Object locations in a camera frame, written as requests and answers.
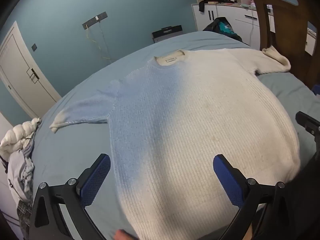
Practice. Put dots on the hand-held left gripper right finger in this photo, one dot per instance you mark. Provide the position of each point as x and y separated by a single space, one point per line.
228 182

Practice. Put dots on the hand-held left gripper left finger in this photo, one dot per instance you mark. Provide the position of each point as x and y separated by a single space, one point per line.
96 180

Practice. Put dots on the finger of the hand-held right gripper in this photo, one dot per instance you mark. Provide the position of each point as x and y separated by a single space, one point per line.
308 125

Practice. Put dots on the white and blue knit sweater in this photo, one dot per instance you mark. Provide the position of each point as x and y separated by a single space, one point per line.
187 105

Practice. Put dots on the pale grey crumpled clothes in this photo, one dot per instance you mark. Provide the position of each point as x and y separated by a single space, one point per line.
20 175

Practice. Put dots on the light blue bed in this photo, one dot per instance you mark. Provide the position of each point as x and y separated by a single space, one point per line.
70 155

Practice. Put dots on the grey plaid cloth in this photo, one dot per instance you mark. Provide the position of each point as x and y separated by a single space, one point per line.
23 212

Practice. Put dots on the white down jacket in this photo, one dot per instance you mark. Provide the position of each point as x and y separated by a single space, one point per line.
17 137

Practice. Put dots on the brown wooden chair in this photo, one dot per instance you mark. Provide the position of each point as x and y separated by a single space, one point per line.
285 30

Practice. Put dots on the white door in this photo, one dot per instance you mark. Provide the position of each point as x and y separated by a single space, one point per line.
20 80

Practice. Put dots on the white cabinet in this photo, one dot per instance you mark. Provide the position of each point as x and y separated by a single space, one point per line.
230 15

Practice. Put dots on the black bag with teal item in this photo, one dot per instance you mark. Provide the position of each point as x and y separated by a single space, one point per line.
215 26

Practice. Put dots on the black flat box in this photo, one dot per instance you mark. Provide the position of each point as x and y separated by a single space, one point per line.
167 33

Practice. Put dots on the dark wall switch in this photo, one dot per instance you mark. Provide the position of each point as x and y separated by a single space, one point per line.
34 47

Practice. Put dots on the grey wall power strip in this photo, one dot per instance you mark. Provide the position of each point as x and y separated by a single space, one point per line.
95 19

